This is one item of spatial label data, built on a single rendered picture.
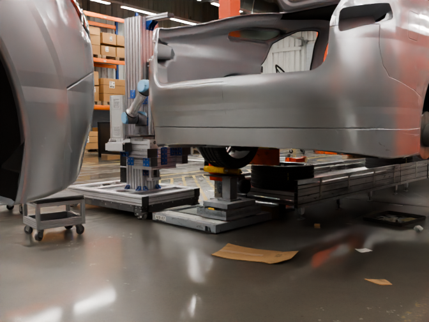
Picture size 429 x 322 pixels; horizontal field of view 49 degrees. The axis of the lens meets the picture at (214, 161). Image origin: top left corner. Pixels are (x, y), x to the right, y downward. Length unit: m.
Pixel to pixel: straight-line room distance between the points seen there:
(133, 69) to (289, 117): 2.73
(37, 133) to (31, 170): 0.09
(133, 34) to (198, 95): 2.21
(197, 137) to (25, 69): 2.12
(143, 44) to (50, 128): 3.91
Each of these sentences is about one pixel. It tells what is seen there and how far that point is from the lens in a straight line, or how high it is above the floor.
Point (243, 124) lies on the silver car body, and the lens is 2.88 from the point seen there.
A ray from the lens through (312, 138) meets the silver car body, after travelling 2.65.
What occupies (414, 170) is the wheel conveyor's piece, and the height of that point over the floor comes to 0.27.
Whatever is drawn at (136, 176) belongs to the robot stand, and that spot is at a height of 0.37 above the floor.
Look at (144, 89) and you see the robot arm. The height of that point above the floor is 1.24.
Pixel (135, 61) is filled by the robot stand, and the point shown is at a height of 1.58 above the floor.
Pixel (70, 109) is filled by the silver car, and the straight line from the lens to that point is 1.30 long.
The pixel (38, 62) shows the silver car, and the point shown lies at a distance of 1.21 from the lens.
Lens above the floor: 0.93
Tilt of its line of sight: 5 degrees down
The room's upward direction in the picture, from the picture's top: straight up
